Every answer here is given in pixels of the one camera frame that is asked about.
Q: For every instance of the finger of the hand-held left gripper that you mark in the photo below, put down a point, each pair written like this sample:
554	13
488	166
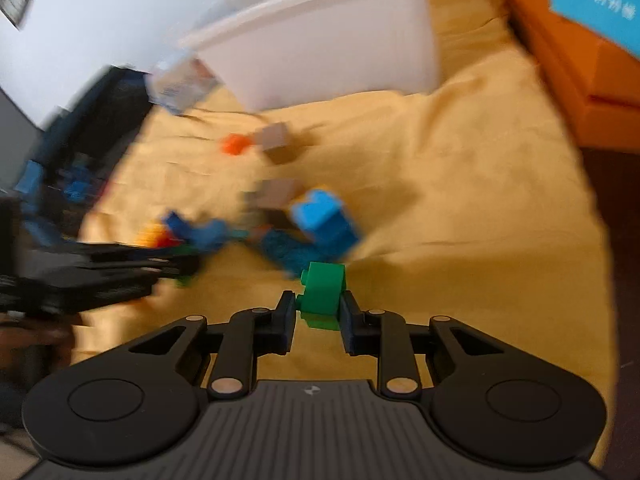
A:
170	265

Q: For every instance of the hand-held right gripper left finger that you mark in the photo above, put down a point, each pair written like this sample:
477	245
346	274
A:
289	320

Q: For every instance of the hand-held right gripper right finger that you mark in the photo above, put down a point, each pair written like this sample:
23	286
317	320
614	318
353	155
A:
350	322

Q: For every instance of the orange toy block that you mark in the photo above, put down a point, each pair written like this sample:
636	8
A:
235	144

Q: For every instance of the white plastic storage bin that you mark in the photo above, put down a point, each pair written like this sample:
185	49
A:
340	40

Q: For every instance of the small green toy block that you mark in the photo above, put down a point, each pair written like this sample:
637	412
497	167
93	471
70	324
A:
186	280

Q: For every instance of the yellow studded toy brick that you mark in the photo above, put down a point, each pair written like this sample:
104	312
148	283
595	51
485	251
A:
150	235

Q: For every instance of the dark blue toy block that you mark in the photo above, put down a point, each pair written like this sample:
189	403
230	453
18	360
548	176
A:
175	222

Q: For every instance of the blue sloped toy block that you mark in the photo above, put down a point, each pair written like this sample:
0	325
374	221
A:
212	232

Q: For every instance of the teal toy vehicle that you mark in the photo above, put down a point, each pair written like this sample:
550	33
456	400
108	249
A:
285	252

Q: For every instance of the light blue toy brick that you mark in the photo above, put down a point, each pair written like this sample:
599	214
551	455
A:
325	222

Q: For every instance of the brown toy block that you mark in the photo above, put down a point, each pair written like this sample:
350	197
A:
274	136
275	192

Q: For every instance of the black and blue bag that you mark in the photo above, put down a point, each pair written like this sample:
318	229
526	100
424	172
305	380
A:
85	160

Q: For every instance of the yellow blanket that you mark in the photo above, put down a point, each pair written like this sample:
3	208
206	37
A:
450	210

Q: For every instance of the baby wipes pack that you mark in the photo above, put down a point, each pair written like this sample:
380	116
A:
182	82

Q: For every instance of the orange box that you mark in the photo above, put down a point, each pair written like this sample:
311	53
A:
575	70

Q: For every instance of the light blue card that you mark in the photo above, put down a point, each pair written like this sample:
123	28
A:
595	0

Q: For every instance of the dark framed wall panel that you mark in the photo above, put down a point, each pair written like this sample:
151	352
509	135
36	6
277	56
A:
12	0

